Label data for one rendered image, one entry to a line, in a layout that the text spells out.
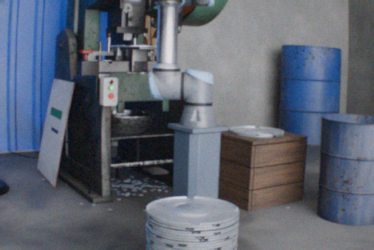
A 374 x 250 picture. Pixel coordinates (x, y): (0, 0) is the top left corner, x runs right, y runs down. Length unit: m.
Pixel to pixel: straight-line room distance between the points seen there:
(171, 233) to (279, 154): 1.16
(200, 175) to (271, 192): 0.57
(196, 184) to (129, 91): 0.73
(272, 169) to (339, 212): 0.43
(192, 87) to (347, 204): 0.89
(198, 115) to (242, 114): 2.73
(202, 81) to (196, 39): 2.39
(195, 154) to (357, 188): 0.77
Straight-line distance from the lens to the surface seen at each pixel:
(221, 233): 1.49
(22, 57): 3.80
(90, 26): 2.95
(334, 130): 2.29
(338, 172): 2.31
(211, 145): 2.09
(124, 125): 2.72
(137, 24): 2.76
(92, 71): 2.49
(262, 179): 2.48
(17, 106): 3.81
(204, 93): 2.07
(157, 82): 2.08
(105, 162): 2.53
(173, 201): 1.68
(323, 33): 5.52
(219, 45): 4.58
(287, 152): 2.56
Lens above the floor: 0.74
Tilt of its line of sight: 7 degrees down
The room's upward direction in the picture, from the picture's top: 2 degrees clockwise
